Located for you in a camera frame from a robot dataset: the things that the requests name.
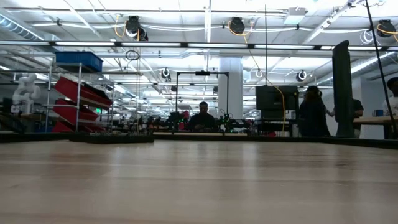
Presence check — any person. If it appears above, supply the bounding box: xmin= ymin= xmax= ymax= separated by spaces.
xmin=298 ymin=85 xmax=332 ymax=138
xmin=353 ymin=98 xmax=365 ymax=138
xmin=382 ymin=77 xmax=398 ymax=117
xmin=185 ymin=101 xmax=218 ymax=133

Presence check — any distant robot with green light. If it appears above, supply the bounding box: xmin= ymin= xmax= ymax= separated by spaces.
xmin=216 ymin=113 xmax=251 ymax=134

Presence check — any white building column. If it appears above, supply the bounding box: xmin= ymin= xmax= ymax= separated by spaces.
xmin=218 ymin=57 xmax=244 ymax=121

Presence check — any black screen cabinet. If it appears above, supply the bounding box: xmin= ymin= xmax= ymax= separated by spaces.
xmin=256 ymin=85 xmax=300 ymax=120

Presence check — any long ceiling light strip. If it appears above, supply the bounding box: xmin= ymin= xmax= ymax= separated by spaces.
xmin=0 ymin=40 xmax=398 ymax=51

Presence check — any thin black upright pole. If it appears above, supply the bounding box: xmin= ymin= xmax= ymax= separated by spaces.
xmin=264 ymin=4 xmax=268 ymax=86

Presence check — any metal rack with red bins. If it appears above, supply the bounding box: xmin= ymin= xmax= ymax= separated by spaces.
xmin=44 ymin=62 xmax=114 ymax=134

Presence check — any blue storage bin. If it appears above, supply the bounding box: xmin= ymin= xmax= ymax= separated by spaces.
xmin=55 ymin=50 xmax=104 ymax=73

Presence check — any white ceiling box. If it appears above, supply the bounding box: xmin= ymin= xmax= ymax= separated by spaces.
xmin=283 ymin=7 xmax=307 ymax=26

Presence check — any wooden work table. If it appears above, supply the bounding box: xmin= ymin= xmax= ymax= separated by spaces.
xmin=353 ymin=115 xmax=398 ymax=139

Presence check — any thin black slanted pole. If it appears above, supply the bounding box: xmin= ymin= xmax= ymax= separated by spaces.
xmin=364 ymin=0 xmax=398 ymax=135

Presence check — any black gantry frame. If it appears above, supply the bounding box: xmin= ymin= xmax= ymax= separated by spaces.
xmin=175 ymin=70 xmax=230 ymax=132

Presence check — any thin yellow hanging cable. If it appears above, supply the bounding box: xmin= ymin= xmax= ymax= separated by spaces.
xmin=228 ymin=21 xmax=286 ymax=133

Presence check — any black ceiling cord reel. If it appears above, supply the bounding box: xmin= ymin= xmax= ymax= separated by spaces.
xmin=376 ymin=19 xmax=398 ymax=39
xmin=229 ymin=16 xmax=246 ymax=35
xmin=126 ymin=15 xmax=141 ymax=35

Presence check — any black metal table frame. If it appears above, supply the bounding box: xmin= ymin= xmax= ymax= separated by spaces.
xmin=0 ymin=131 xmax=398 ymax=150

